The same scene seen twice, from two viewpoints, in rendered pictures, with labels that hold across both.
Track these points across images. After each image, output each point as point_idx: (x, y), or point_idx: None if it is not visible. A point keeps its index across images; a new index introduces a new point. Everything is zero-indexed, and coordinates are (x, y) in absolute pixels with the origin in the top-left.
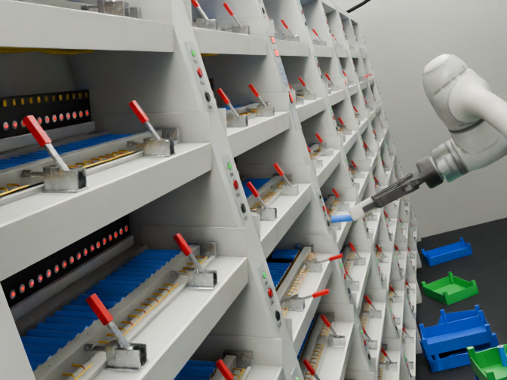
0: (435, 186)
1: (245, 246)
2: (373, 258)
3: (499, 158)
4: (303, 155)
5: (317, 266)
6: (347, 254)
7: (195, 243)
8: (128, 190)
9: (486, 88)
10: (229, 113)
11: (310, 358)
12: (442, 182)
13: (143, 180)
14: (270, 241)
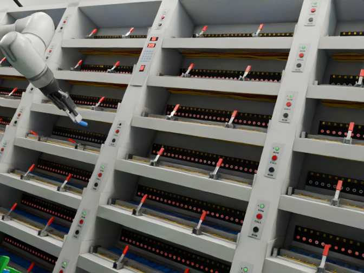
0: (41, 91)
1: (21, 97)
2: (235, 258)
3: (10, 63)
4: (124, 98)
5: (76, 146)
6: (214, 229)
7: None
8: (1, 70)
9: (13, 24)
10: (96, 72)
11: (52, 182)
12: (40, 89)
13: (6, 69)
14: (41, 107)
